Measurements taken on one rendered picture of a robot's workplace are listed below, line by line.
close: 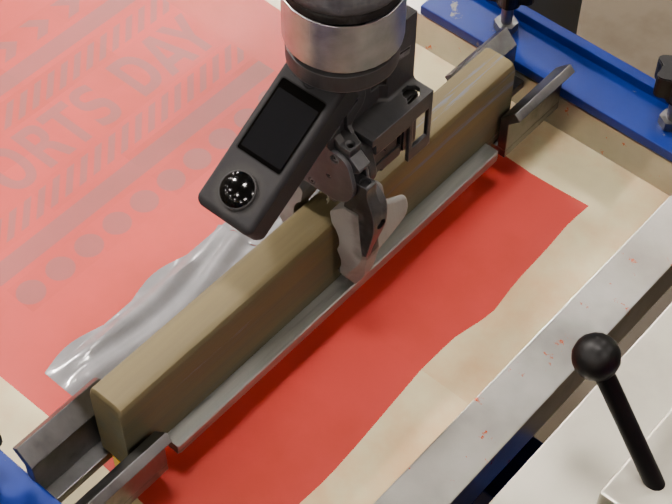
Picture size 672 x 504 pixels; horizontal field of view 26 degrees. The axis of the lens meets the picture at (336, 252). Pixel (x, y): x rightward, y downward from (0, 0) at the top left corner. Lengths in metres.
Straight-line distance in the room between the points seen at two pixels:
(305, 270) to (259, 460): 0.13
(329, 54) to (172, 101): 0.38
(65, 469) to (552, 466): 0.32
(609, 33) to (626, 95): 1.52
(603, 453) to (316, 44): 0.31
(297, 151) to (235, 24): 0.40
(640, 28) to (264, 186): 1.87
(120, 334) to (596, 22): 1.77
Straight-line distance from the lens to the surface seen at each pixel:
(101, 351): 1.06
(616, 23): 2.71
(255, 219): 0.89
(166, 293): 1.08
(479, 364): 1.05
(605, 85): 1.18
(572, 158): 1.18
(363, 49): 0.86
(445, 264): 1.10
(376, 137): 0.92
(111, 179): 1.17
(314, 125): 0.89
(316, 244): 0.98
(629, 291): 1.06
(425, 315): 1.07
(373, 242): 0.97
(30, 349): 1.08
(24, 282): 1.11
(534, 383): 1.01
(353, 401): 1.03
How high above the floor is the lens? 1.83
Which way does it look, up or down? 52 degrees down
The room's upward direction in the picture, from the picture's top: straight up
